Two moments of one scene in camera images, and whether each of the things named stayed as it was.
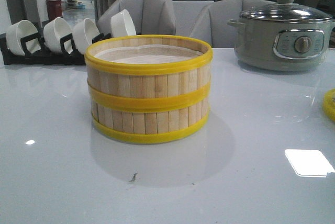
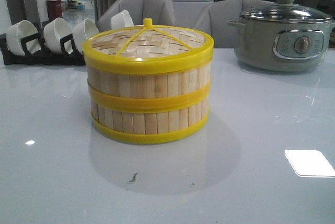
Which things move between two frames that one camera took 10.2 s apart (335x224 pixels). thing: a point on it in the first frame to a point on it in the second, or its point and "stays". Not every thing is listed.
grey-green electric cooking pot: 282,45 stays
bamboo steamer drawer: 148,73 stays
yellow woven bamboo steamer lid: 328,104 to 147,49
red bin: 54,9 stays
